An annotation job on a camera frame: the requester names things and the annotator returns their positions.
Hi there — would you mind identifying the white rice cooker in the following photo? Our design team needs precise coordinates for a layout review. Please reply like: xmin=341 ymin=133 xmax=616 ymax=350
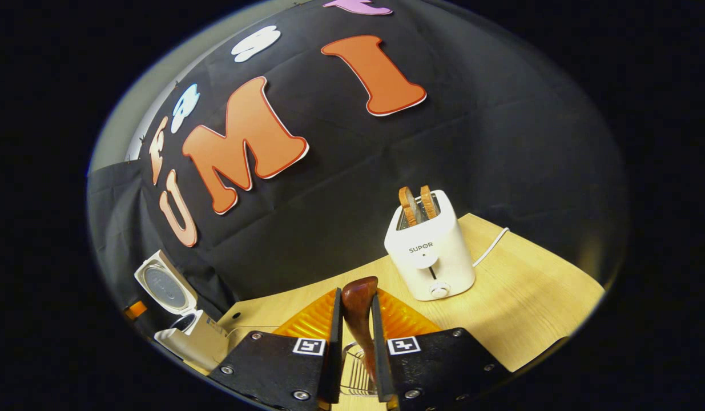
xmin=134 ymin=250 xmax=230 ymax=374

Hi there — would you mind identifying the white toaster cable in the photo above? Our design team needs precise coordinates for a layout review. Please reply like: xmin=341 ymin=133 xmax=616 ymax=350
xmin=472 ymin=227 xmax=510 ymax=268

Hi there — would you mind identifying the brown wooden spoon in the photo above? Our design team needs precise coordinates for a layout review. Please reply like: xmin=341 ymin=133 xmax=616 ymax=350
xmin=342 ymin=276 xmax=381 ymax=384

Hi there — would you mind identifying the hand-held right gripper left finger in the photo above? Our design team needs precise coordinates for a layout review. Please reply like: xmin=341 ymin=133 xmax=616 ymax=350
xmin=208 ymin=287 xmax=345 ymax=411

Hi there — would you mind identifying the black backdrop cloth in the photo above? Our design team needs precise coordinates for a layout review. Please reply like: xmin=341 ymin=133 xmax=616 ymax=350
xmin=87 ymin=0 xmax=630 ymax=337

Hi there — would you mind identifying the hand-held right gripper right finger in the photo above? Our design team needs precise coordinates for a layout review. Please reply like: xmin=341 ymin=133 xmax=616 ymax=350
xmin=370 ymin=288 xmax=511 ymax=411

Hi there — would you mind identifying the white toaster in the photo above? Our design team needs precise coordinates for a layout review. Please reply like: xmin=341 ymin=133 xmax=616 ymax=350
xmin=384 ymin=190 xmax=476 ymax=301

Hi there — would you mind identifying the wire chopstick holder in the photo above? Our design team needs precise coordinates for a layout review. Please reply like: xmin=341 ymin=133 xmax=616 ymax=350
xmin=340 ymin=341 xmax=382 ymax=397

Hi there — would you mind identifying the brown toast slice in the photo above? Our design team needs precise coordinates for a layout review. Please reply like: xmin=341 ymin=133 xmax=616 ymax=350
xmin=399 ymin=187 xmax=417 ymax=227
xmin=420 ymin=185 xmax=438 ymax=220

